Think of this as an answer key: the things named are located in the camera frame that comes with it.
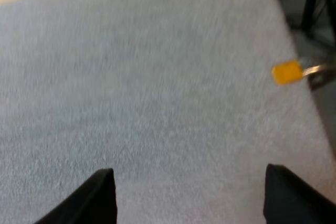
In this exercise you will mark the orange clamp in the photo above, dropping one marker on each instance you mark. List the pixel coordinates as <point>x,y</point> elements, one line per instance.
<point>287,72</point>

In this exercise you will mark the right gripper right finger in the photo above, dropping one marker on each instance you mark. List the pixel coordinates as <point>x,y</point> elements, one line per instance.
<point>294,197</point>

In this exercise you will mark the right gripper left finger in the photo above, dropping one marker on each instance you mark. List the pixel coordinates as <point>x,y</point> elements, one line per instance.
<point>89,200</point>

